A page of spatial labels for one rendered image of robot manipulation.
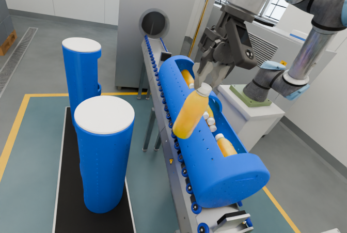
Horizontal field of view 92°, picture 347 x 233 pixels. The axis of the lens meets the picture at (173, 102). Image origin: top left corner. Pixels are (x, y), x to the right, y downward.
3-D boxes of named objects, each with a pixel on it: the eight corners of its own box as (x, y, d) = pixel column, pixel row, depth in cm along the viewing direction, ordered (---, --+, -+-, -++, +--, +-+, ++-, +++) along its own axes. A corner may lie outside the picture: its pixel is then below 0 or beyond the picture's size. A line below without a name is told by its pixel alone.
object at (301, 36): (293, 36, 205) (297, 30, 201) (313, 44, 190) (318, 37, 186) (288, 35, 199) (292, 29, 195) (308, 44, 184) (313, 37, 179)
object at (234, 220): (231, 221, 69) (247, 208, 62) (234, 228, 67) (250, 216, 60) (210, 226, 66) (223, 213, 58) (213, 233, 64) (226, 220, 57)
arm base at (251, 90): (252, 87, 118) (259, 74, 112) (269, 100, 109) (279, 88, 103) (238, 89, 111) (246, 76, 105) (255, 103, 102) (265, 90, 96)
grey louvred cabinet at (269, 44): (201, 71, 419) (225, 6, 336) (264, 137, 273) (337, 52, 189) (182, 70, 395) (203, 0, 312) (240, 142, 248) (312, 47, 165)
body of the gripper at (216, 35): (217, 53, 50) (239, 10, 43) (232, 68, 44) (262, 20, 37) (195, 47, 46) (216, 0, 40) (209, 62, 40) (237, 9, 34)
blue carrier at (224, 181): (189, 89, 139) (200, 57, 123) (247, 202, 74) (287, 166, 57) (155, 87, 131) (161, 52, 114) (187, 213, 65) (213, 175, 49)
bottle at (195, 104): (186, 144, 55) (213, 100, 44) (167, 133, 56) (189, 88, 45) (192, 131, 60) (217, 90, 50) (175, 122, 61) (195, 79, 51)
